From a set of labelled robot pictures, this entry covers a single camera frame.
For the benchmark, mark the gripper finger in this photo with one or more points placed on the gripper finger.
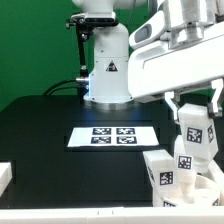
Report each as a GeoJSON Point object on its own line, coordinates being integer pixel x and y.
{"type": "Point", "coordinates": [215, 105]}
{"type": "Point", "coordinates": [172, 98]}

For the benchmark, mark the white left fence bar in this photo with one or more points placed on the white left fence bar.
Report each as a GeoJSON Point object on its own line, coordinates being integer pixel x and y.
{"type": "Point", "coordinates": [5, 176]}

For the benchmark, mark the white marker sheet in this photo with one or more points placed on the white marker sheet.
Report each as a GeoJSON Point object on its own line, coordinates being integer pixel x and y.
{"type": "Point", "coordinates": [113, 136]}

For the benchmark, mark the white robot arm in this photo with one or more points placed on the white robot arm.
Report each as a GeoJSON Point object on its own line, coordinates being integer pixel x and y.
{"type": "Point", "coordinates": [180, 23]}

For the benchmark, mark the white front fence bar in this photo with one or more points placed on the white front fence bar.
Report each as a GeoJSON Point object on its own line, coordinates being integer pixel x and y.
{"type": "Point", "coordinates": [148, 215]}

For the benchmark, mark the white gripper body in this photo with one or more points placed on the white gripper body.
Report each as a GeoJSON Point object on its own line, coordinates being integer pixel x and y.
{"type": "Point", "coordinates": [155, 69]}

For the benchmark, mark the camera on black stand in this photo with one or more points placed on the camera on black stand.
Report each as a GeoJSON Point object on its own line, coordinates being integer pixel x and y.
{"type": "Point", "coordinates": [85, 24]}

